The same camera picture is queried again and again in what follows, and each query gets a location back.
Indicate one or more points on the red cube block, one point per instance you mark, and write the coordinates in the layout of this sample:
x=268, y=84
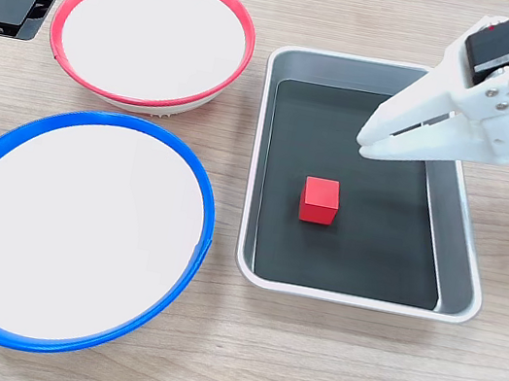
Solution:
x=319, y=202

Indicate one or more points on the blue-rimmed white dish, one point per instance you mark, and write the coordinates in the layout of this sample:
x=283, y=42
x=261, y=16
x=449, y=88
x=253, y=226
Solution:
x=74, y=233

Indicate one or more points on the red-rimmed white dish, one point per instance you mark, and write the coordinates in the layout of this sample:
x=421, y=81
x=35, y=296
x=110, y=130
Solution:
x=153, y=37

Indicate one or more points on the black tray liner mat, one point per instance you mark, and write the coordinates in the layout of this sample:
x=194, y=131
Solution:
x=346, y=256

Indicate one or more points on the silver metal tray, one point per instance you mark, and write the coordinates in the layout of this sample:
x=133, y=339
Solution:
x=463, y=267

